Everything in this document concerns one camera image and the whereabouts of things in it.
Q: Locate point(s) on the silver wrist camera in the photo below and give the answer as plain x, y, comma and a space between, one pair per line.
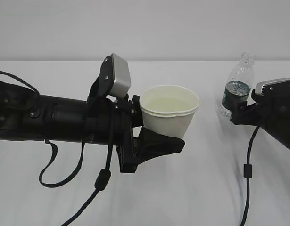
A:
121, 77
265, 87

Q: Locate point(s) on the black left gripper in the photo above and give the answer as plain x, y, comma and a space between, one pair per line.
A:
133, 151

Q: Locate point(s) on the white paper cup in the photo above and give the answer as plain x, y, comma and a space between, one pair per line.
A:
168, 109

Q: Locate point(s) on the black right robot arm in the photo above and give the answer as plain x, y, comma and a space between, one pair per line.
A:
282, 137

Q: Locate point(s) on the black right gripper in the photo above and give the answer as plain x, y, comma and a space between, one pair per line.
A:
272, 112

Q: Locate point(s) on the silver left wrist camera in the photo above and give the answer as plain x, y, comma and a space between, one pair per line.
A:
121, 77

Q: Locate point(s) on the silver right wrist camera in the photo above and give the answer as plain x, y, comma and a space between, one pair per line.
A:
265, 87

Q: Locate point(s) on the clear water bottle green label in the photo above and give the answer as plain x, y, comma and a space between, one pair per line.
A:
239, 83

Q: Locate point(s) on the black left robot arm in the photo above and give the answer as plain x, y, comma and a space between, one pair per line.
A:
108, 116

